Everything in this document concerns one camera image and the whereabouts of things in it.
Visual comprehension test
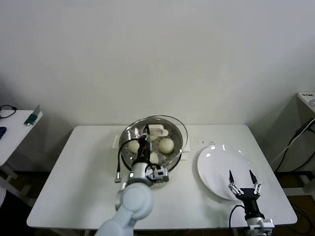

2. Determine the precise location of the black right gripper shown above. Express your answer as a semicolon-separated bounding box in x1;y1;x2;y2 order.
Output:
228;169;262;217

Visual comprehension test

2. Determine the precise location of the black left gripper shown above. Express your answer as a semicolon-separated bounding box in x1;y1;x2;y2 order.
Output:
136;124;151;163

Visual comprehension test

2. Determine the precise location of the glass lid with white handle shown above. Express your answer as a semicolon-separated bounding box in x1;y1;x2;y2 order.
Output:
126;114;190;155

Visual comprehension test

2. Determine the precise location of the stainless steel steamer basket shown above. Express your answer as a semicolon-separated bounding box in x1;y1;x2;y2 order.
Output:
119;118;184;173

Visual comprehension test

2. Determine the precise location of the white round plate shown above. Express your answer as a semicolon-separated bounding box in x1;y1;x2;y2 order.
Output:
196;144;259;201

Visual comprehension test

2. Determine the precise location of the white electric cooker base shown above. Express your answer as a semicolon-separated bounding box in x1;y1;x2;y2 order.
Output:
112;134;192;190

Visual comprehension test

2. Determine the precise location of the white side cabinet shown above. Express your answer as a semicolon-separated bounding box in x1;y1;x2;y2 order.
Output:
274;90;315;196

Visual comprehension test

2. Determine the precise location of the green and grey flat tool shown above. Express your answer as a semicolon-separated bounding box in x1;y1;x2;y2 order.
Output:
24;104;41;127

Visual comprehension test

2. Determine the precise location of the white side table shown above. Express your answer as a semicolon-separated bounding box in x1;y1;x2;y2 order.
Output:
0;109;44;208

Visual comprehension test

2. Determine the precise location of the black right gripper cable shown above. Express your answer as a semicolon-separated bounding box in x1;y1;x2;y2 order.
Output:
229;205;247;232

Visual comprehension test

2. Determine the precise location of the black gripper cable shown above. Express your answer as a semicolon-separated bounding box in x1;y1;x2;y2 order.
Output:
114;140;139;184
229;205;247;232

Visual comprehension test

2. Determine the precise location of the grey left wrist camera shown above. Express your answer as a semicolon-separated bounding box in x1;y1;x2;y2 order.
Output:
147;165;170;184

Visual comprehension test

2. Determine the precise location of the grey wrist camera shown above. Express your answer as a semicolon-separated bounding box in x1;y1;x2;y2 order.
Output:
247;217;276;233
147;165;170;184

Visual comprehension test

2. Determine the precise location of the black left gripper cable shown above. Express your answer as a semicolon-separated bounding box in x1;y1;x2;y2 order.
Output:
114;140;139;184

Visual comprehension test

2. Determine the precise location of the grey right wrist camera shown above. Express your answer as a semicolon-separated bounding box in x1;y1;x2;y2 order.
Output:
247;217;276;233

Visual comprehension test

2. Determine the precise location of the black power cable with adapter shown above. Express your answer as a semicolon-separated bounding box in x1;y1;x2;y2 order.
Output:
274;118;315;173

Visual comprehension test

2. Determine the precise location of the black cable on side table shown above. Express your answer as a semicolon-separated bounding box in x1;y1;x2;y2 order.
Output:
0;104;18;118

